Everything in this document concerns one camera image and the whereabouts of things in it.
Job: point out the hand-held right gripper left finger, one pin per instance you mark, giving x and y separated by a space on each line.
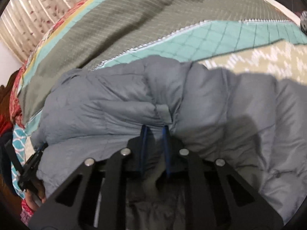
144 148

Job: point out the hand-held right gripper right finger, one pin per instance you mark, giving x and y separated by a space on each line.
166 148

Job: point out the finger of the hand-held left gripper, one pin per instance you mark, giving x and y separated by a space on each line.
40 151

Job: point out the grey puffer jacket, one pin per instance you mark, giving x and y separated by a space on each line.
108 105

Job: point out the person's left forearm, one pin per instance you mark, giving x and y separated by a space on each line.
27 213

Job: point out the person's left hand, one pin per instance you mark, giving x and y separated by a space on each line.
36 198

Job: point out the patterned teal and beige bedspread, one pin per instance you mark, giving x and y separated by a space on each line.
144 16

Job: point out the beige floral curtain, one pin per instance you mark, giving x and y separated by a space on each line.
31 16

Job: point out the black and white patterned bolster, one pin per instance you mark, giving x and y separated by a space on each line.
304 21

